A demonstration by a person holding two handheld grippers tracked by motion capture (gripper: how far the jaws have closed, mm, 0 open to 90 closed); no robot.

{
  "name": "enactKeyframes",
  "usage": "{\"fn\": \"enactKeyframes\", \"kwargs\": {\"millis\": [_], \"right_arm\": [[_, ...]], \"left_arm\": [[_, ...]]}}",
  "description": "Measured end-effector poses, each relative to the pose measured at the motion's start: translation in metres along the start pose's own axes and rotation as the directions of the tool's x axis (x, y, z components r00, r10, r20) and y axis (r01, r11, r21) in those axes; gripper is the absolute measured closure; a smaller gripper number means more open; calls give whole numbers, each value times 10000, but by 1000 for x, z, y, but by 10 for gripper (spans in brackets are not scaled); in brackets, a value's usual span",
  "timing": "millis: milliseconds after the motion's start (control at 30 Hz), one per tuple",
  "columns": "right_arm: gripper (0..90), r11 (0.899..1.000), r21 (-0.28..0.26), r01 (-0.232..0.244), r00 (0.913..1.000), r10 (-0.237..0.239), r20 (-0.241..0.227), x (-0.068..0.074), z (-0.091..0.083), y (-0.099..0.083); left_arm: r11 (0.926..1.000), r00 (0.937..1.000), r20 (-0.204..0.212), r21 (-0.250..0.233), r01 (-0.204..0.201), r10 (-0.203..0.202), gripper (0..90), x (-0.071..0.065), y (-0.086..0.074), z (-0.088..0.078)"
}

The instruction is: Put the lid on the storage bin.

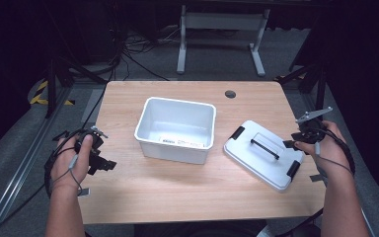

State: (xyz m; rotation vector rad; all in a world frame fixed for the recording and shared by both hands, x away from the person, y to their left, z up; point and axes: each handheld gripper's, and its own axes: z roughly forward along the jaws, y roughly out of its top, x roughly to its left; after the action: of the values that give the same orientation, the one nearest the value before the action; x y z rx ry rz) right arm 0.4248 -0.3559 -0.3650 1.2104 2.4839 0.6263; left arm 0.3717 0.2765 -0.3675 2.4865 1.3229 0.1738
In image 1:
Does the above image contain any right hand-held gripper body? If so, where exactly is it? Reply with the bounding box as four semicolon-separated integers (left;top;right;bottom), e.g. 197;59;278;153
291;106;334;145

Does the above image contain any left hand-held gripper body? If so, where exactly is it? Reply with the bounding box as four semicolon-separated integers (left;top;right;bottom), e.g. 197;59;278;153
74;125;110;166

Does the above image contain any white lid with black handle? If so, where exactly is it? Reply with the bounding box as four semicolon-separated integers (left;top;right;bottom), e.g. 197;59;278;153
223;119;306;193

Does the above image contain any person's left hand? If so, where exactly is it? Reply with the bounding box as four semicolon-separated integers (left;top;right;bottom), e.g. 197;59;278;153
50;133;94;196

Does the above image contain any person's right hand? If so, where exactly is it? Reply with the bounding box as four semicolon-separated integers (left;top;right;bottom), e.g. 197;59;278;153
293;119;352;188

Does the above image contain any black tripod stand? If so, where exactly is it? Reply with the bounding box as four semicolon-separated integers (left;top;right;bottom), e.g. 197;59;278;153
275;58;331;115
44;54;109;119

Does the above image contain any yellow black hazard tape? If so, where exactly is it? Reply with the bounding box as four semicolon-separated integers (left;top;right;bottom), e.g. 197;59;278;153
29;80;76;107

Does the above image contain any white plastic storage box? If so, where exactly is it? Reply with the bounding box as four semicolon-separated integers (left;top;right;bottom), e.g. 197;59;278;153
133;96;218;165

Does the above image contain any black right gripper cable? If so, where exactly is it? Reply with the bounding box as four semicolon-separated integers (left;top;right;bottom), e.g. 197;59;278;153
314;127;357;176

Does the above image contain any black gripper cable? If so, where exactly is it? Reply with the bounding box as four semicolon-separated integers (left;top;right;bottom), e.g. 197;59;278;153
314;127;357;176
43;129;84;199

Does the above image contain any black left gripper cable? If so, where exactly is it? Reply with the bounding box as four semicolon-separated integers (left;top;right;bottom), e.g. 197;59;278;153
43;129;84;199

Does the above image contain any metal floor rail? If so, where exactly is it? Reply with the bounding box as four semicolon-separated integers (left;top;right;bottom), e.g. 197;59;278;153
0;88;74;237

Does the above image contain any bundle of black floor cables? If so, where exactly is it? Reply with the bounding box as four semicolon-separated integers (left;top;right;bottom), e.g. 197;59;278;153
78;19;186;129

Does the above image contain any grey metal stand frame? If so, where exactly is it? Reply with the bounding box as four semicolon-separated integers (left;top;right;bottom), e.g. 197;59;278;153
176;4;271;78

